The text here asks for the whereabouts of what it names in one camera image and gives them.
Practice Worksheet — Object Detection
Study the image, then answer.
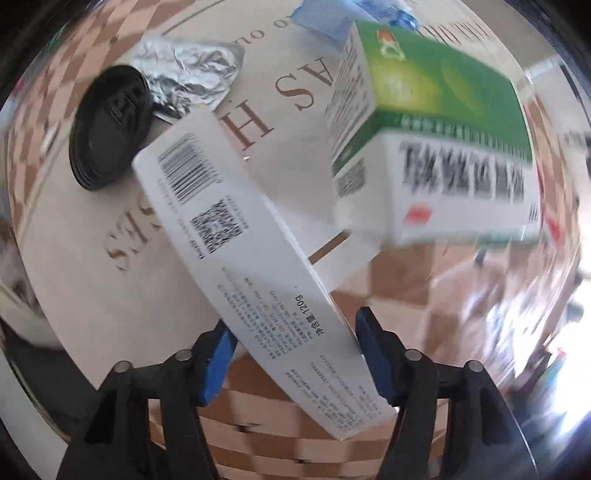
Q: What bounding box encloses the long white toothpaste box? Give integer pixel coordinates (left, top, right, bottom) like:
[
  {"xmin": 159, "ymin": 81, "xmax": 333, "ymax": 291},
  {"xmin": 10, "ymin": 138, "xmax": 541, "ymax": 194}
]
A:
[{"xmin": 133, "ymin": 107, "xmax": 394, "ymax": 439}]

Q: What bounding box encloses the green white medicine box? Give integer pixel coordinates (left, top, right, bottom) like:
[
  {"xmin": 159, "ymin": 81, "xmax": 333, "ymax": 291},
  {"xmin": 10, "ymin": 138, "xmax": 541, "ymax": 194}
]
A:
[{"xmin": 325, "ymin": 21, "xmax": 542, "ymax": 247}]

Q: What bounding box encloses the black round lid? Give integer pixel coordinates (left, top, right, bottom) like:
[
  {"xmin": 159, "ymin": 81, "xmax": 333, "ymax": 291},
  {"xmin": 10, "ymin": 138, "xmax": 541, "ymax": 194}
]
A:
[{"xmin": 69, "ymin": 65, "xmax": 153, "ymax": 191}]

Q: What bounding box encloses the silver foil blister pack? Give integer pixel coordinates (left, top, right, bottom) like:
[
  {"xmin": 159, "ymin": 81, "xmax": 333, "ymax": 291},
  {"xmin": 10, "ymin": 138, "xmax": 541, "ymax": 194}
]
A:
[{"xmin": 123, "ymin": 36, "xmax": 245, "ymax": 124}]

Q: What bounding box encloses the blue crumpled glove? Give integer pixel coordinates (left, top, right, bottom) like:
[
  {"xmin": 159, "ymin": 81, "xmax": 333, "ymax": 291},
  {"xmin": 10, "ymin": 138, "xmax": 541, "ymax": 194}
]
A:
[{"xmin": 290, "ymin": 0, "xmax": 419, "ymax": 42}]

